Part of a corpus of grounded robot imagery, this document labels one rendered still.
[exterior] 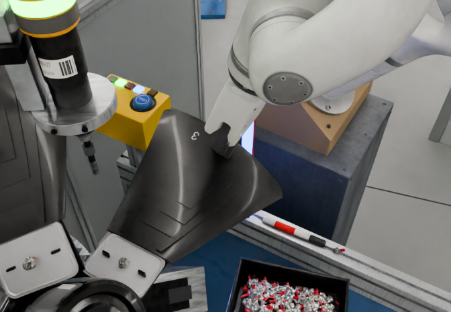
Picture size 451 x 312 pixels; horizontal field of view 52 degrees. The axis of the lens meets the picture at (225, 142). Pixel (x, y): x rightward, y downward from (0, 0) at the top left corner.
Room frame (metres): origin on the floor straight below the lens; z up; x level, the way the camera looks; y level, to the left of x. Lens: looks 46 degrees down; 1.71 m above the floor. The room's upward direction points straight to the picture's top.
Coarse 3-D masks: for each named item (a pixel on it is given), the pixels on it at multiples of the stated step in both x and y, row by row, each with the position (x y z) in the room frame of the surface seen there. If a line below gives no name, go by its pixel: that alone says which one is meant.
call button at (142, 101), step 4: (136, 96) 0.75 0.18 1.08; (140, 96) 0.75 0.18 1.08; (144, 96) 0.75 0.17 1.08; (148, 96) 0.75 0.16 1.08; (136, 100) 0.73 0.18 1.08; (140, 100) 0.73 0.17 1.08; (144, 100) 0.73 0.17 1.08; (148, 100) 0.73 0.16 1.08; (136, 104) 0.72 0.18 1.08; (140, 104) 0.72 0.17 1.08; (144, 104) 0.72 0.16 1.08; (148, 104) 0.72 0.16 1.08; (136, 108) 0.72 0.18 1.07; (140, 108) 0.72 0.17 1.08; (144, 108) 0.72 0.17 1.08
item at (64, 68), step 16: (48, 48) 0.28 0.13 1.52; (64, 48) 0.29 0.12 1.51; (80, 48) 0.30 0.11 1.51; (48, 64) 0.28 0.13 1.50; (64, 64) 0.28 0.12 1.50; (80, 64) 0.29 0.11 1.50; (48, 80) 0.28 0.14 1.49; (64, 80) 0.28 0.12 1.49; (80, 80) 0.29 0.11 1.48; (64, 96) 0.28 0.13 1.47; (80, 96) 0.29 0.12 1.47
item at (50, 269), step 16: (16, 240) 0.28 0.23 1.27; (32, 240) 0.28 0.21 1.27; (48, 240) 0.28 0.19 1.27; (64, 240) 0.28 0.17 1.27; (0, 256) 0.27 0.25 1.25; (16, 256) 0.27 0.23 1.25; (32, 256) 0.27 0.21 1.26; (48, 256) 0.27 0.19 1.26; (64, 256) 0.27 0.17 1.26; (0, 272) 0.26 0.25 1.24; (16, 272) 0.26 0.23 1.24; (32, 272) 0.26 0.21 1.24; (48, 272) 0.26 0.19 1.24; (64, 272) 0.25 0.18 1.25; (16, 288) 0.25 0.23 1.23; (32, 288) 0.24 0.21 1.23
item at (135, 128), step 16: (128, 96) 0.76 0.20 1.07; (160, 96) 0.76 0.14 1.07; (128, 112) 0.71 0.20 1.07; (144, 112) 0.71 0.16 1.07; (160, 112) 0.73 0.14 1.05; (112, 128) 0.72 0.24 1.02; (128, 128) 0.70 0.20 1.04; (144, 128) 0.68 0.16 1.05; (128, 144) 0.70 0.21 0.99; (144, 144) 0.68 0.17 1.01
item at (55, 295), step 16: (80, 272) 0.29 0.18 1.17; (48, 288) 0.24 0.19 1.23; (80, 288) 0.23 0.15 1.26; (96, 288) 0.23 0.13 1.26; (112, 288) 0.24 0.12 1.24; (128, 288) 0.24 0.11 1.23; (0, 304) 0.24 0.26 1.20; (16, 304) 0.24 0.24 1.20; (32, 304) 0.23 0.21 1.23; (48, 304) 0.21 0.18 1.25; (64, 304) 0.21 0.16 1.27; (80, 304) 0.22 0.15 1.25; (96, 304) 0.22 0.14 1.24; (112, 304) 0.23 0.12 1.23; (128, 304) 0.23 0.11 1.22
